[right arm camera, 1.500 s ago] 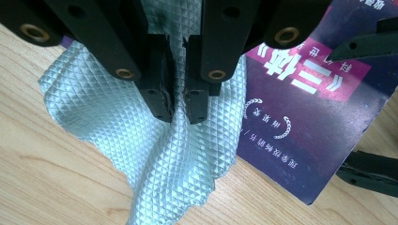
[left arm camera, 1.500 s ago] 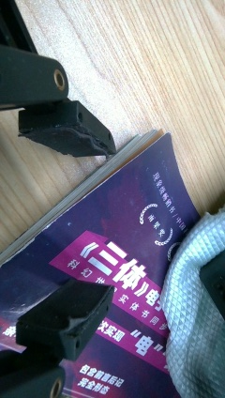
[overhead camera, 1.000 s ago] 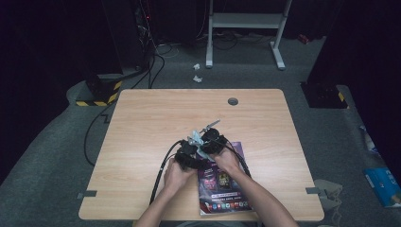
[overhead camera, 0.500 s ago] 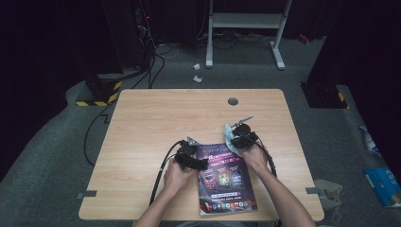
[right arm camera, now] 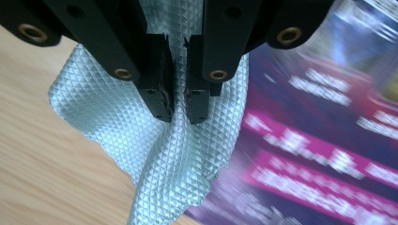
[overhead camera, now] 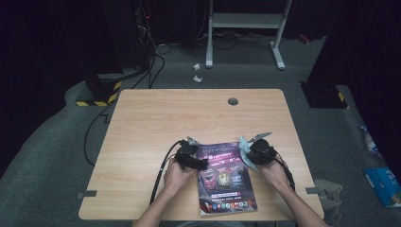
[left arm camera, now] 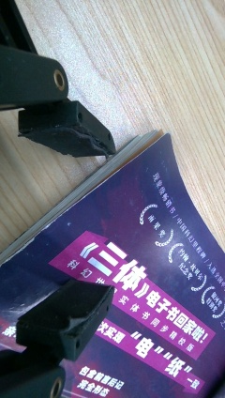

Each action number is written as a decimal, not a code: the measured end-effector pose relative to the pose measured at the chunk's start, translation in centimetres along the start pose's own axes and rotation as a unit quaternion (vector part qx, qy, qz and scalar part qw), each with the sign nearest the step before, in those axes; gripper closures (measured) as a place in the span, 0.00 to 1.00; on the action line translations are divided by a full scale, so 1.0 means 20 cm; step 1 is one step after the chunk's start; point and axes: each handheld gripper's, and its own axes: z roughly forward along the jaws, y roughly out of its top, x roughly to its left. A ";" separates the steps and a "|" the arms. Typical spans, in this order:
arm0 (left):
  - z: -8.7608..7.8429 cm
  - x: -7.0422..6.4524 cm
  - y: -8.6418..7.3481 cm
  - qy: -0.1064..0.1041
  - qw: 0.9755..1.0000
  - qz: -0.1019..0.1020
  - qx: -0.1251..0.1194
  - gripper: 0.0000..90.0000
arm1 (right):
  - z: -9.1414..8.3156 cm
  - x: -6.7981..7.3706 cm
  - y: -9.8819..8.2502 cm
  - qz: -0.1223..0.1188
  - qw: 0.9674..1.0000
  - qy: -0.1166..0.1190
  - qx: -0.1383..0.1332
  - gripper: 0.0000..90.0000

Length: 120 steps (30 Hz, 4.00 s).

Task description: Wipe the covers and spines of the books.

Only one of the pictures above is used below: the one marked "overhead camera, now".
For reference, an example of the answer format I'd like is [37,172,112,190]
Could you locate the white metal stand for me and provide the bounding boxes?
[205,0,293,71]

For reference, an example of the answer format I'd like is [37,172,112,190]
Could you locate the person's right hand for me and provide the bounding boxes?
[259,156,292,193]

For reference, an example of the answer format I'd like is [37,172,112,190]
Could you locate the colourful glossy magazine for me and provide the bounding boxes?
[195,141,259,218]

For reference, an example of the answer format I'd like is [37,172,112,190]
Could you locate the right hand-held gripper black cable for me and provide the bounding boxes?
[272,155,297,193]

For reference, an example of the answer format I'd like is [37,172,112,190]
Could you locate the left hand-held gripper black cable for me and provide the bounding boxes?
[148,140,183,206]

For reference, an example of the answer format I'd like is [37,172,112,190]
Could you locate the hand-held gripper black cable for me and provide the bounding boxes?
[148,140,183,206]
[272,155,297,193]

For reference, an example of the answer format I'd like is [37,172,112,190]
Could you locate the dark equipment rack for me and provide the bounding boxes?
[100,0,155,72]

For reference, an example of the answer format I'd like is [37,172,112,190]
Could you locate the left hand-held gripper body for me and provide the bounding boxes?
[174,135,201,170]

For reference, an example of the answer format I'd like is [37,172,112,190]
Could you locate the light blue cleaning cloth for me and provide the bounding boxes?
[237,135,263,173]

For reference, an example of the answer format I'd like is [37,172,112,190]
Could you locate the long black floor cable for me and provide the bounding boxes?
[82,102,116,167]

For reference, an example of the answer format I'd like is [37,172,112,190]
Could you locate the black yellow striped wide base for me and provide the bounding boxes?
[75,74,123,108]

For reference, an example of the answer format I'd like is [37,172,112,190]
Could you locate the blue and white packet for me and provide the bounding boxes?
[358,124,386,158]

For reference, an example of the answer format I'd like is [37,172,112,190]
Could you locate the black base with yellow corner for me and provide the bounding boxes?
[300,81,350,110]

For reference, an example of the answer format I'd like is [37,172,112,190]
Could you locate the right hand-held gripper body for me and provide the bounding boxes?
[247,131,278,166]

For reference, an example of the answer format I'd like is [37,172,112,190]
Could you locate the person's left hand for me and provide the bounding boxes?
[164,157,198,198]

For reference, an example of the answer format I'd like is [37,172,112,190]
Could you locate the blue packet on floor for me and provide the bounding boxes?
[362,166,401,209]

